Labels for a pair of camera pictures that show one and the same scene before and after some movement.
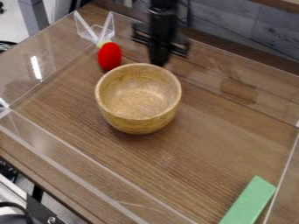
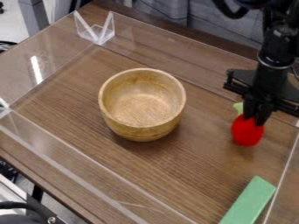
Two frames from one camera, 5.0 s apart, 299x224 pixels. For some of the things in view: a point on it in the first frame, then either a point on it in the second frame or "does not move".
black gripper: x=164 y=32 to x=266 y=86
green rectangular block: x=252 y=203 does not move
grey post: x=34 y=15 does not move
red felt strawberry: x=109 y=54 to x=246 y=131
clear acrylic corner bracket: x=97 y=33 does not move
